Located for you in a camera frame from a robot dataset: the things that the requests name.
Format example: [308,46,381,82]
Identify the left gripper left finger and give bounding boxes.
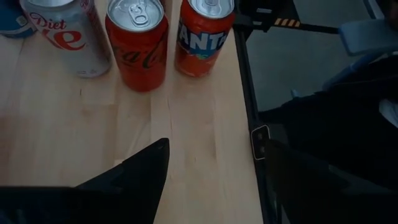
[0,138,170,224]

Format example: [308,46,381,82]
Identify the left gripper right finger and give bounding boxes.
[266,139,398,224]

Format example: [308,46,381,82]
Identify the red Coke Zero Sugar can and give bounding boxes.
[104,0,170,93]

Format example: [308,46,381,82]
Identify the orange Fanta can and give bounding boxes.
[174,0,236,78]

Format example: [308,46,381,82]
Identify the silver Diet Coke can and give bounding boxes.
[19,0,113,78]

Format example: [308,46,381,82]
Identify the silver blue Red Bull can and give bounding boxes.
[0,0,37,39]

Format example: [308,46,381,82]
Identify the person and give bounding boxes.
[257,55,398,194]

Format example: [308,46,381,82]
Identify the blue-grey chair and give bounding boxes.
[322,0,398,93]

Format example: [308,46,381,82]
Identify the black platform with hazard stripes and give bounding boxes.
[234,0,340,35]

